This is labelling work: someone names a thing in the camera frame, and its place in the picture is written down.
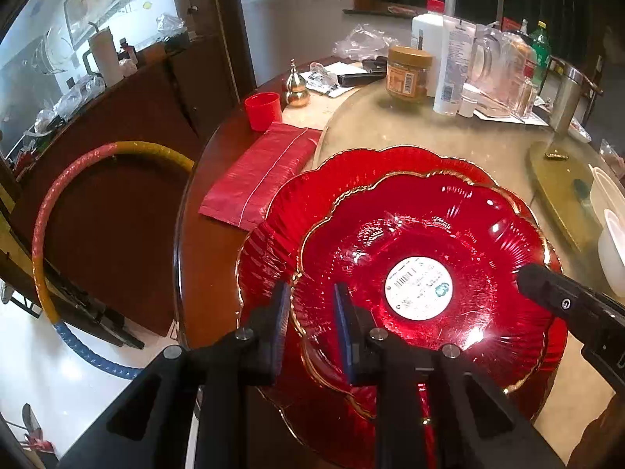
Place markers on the multicoloured hula hoop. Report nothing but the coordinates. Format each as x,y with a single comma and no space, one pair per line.
41,234

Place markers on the beige plastic bowl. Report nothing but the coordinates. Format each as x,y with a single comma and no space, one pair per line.
608,195

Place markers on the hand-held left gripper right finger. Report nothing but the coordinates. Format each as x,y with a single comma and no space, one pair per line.
342,333

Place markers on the red woven bag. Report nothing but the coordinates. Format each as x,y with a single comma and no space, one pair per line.
259,176

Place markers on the black stapler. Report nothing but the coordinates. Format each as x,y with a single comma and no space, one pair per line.
361,77

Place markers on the white printed paper sheet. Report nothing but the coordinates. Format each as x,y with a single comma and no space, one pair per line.
534,119

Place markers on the white foam plate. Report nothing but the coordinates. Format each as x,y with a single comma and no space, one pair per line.
613,259

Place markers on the orange drink can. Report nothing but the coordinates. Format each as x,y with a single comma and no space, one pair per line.
527,66

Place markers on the tall white lotion bottle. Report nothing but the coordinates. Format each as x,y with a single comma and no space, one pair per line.
451,68

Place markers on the gold stick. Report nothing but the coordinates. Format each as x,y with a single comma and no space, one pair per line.
556,156

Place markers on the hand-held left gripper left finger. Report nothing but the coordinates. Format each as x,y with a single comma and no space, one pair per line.
282,323

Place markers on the empty clear plastic pitcher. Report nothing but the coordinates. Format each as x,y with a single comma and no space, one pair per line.
488,68

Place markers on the small white jar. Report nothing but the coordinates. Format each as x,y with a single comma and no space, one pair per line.
468,102

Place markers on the white printed packet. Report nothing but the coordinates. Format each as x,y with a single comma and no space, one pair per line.
320,80

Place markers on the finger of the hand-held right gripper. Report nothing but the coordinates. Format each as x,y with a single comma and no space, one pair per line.
547,287

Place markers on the small red glass plate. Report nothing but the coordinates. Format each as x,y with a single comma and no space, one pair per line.
439,234

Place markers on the large red glass plate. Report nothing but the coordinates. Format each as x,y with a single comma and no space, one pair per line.
293,205

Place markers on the stainless steel thermos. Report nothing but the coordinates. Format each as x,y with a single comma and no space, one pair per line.
566,100

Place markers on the crumpled plastic bag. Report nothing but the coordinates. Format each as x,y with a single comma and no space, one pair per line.
78,97

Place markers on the white bottle with red cap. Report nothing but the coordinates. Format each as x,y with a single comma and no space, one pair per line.
425,29

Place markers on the wooden sideboard cabinet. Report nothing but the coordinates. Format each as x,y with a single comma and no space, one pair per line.
132,122

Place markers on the green plastic bottle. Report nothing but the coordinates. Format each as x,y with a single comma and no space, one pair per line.
541,53

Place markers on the gold glitter placemat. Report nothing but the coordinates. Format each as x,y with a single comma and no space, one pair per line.
556,180

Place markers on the clear plastic bag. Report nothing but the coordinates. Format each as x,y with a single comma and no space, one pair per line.
364,41

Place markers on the gold gourd ornament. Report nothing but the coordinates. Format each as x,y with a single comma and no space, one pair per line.
297,89

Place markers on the red plastic cup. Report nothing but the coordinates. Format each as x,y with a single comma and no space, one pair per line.
262,112

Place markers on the peanut butter jar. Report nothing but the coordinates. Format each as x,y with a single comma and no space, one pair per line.
407,75

